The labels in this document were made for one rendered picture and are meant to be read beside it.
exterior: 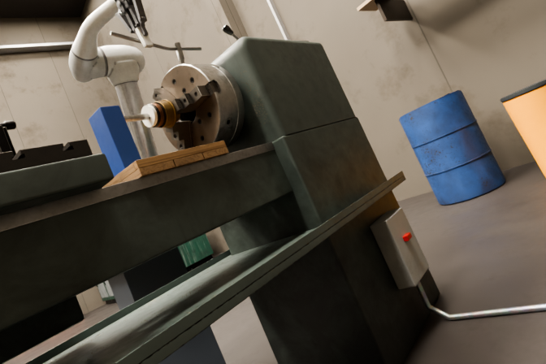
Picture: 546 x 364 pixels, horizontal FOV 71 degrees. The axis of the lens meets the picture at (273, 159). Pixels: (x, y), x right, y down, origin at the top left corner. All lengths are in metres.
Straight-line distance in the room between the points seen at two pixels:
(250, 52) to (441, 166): 2.39
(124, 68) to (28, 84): 8.44
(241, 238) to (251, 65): 0.66
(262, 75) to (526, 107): 2.14
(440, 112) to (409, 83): 1.07
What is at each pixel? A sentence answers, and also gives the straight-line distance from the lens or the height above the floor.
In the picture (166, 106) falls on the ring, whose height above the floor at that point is 1.09.
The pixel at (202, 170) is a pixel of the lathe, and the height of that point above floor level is 0.84.
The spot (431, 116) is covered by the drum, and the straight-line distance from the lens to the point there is 3.41.
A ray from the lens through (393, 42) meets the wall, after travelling 4.47.
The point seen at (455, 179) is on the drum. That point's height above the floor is 0.19.
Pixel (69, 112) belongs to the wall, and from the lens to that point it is 10.11.
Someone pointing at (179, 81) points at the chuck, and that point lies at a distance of 1.37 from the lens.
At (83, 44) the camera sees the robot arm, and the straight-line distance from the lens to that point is 1.77.
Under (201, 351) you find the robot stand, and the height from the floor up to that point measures 0.22.
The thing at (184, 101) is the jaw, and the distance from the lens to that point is 1.27.
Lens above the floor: 0.71
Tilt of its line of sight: 4 degrees up
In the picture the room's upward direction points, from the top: 24 degrees counter-clockwise
